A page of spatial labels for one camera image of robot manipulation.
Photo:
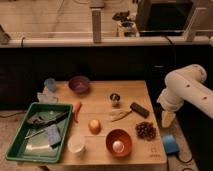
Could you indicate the silver fork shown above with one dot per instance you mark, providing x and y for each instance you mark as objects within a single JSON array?
[{"x": 34, "y": 134}]

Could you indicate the blue tape roll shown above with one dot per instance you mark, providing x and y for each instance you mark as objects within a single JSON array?
[{"x": 170, "y": 144}]

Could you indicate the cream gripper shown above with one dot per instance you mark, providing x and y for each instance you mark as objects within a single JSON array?
[{"x": 167, "y": 118}]

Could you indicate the black monitor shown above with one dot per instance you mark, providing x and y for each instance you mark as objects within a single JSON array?
[{"x": 162, "y": 15}]

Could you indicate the orange fruit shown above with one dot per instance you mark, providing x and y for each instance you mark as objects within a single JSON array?
[{"x": 94, "y": 126}]

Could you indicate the white egg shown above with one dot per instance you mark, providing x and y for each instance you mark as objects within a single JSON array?
[{"x": 118, "y": 146}]

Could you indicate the green plastic tray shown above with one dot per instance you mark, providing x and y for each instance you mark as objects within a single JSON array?
[{"x": 41, "y": 135}]

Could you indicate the wooden table board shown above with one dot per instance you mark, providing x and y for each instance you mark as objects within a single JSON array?
[{"x": 103, "y": 98}]

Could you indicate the purple bowl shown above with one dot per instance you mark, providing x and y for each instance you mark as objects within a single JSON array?
[{"x": 79, "y": 84}]

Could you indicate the blue sponge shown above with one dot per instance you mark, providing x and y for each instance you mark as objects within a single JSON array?
[{"x": 53, "y": 135}]

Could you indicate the orange carrot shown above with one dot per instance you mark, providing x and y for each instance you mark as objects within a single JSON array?
[{"x": 76, "y": 111}]

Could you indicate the cream banana peel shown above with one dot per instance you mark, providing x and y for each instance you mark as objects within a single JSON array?
[{"x": 118, "y": 114}]

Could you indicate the black rectangular block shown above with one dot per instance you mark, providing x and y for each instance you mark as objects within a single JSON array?
[{"x": 139, "y": 109}]

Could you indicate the black spatula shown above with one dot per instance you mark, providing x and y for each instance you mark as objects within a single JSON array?
[{"x": 38, "y": 122}]

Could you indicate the metal vertical post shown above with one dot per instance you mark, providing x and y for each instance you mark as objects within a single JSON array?
[{"x": 96, "y": 25}]

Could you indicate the crumpled clear plastic wrap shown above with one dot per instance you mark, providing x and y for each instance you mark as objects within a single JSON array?
[{"x": 47, "y": 98}]

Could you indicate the red bowl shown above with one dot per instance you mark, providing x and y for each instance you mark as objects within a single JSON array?
[{"x": 122, "y": 135}]

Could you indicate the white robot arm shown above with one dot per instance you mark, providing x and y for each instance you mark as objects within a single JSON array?
[{"x": 185, "y": 84}]

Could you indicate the white cup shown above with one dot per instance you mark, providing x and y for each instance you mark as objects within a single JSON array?
[{"x": 76, "y": 144}]

